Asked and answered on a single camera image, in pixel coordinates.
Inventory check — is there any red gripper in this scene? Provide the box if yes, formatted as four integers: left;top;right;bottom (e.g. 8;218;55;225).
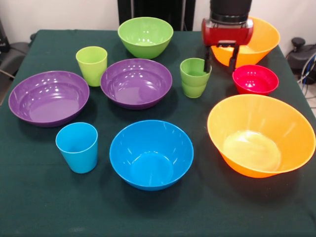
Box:
201;17;254;74

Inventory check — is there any green cup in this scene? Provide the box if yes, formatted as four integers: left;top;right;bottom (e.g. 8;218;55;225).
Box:
180;57;212;87
182;80;207;99

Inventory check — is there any red bowl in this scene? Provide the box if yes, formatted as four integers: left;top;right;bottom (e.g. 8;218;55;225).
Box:
232;64;279;96

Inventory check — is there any orange bowl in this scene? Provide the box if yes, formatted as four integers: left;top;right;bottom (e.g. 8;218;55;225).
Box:
207;94;313;179
211;16;281;68

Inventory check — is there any green bowl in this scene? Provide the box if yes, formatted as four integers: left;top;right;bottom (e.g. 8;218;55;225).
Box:
117;16;174;60

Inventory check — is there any purple bowl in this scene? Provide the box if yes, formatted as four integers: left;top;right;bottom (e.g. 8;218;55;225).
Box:
8;70;90;128
100;58;173;110

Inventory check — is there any blue bowl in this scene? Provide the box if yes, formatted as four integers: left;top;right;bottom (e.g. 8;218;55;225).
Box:
109;119;195;192

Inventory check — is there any yellow-green cup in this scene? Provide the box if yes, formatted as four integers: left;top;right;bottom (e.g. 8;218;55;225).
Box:
75;46;108;87

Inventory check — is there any blue cup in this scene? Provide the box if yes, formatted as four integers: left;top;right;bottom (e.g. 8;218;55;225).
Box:
55;122;99;174

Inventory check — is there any black equipment box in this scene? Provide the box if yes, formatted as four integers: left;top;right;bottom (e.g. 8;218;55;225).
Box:
0;18;11;53

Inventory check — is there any dark green table cloth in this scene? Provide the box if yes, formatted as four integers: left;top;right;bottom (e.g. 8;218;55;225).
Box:
0;29;316;237

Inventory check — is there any grey pedestal foot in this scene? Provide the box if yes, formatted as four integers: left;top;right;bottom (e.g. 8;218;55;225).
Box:
286;37;316;72
0;33;37;75

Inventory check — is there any tangle of cables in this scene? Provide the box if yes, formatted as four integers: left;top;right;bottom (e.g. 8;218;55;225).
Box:
297;54;316;99

